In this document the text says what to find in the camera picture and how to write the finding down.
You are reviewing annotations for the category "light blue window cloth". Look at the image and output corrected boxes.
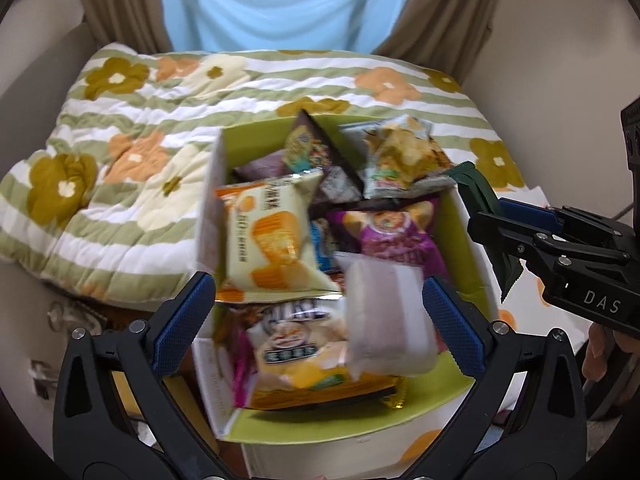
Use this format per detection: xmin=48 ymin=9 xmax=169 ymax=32
xmin=160 ymin=0 xmax=406 ymax=53

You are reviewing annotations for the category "dark green small packet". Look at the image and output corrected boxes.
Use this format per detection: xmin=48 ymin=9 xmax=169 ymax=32
xmin=445 ymin=162 xmax=523 ymax=301

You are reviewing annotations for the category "dark triangular snack bag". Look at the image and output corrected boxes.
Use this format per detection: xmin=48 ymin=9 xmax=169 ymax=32
xmin=282 ymin=110 xmax=363 ymax=204

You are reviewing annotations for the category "floral striped quilt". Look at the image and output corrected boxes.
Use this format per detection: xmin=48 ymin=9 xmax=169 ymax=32
xmin=1 ymin=44 xmax=524 ymax=310

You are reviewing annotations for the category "right hand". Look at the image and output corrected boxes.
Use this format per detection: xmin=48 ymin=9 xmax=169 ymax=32
xmin=582 ymin=323 xmax=640 ymax=382

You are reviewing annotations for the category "yellow white snack bag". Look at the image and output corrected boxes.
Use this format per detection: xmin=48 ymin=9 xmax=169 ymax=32
xmin=246 ymin=298 xmax=349 ymax=391

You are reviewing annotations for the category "green white cardboard box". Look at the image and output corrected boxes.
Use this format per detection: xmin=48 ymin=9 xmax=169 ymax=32
xmin=191 ymin=112 xmax=501 ymax=446

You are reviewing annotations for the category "orange cake snack bag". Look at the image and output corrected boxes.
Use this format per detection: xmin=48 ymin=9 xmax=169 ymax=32
xmin=216 ymin=169 xmax=341 ymax=304

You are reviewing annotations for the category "white translucent snack packet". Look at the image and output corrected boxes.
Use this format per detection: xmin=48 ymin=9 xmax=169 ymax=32
xmin=335 ymin=252 xmax=438 ymax=377

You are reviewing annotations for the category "white fruit print cloth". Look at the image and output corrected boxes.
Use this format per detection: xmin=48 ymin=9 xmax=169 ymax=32
xmin=240 ymin=184 xmax=591 ymax=480

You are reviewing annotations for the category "purple potato chip bag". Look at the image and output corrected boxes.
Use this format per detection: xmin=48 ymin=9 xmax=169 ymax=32
xmin=326 ymin=198 xmax=449 ymax=278

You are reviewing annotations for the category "brown curtain left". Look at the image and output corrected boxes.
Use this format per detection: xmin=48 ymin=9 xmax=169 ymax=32
xmin=80 ymin=0 xmax=172 ymax=54

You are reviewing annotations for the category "brown curtain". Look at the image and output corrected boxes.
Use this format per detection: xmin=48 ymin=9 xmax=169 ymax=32
xmin=80 ymin=0 xmax=172 ymax=54
xmin=375 ymin=0 xmax=500 ymax=84

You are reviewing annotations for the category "grey seaweed crunch snack bag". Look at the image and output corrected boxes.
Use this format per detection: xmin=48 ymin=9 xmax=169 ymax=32
xmin=232 ymin=151 xmax=362 ymax=205

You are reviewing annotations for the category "yellow gold snack bag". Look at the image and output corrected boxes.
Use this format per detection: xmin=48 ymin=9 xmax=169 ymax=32
xmin=243 ymin=374 xmax=401 ymax=411

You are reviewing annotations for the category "brown curtain right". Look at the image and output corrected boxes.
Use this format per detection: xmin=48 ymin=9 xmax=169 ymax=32
xmin=375 ymin=0 xmax=500 ymax=84

